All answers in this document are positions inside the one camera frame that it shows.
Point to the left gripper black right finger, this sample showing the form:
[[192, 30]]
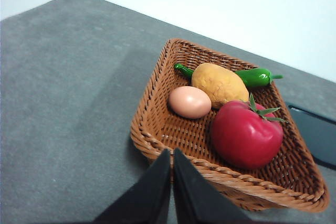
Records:
[[194, 197]]

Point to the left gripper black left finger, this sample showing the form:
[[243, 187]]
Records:
[[147, 197]]

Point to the red tomato with green stem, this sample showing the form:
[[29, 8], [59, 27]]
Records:
[[244, 137]]

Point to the brown wicker basket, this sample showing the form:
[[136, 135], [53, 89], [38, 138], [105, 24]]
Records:
[[183, 134]]

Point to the pale pink egg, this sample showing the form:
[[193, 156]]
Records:
[[189, 102]]

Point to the yellow-brown potato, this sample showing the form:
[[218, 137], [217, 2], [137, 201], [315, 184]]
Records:
[[218, 85]]

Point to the green chili pepper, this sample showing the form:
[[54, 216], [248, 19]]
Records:
[[254, 77]]

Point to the black flat tray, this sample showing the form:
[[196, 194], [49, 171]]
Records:
[[320, 134]]

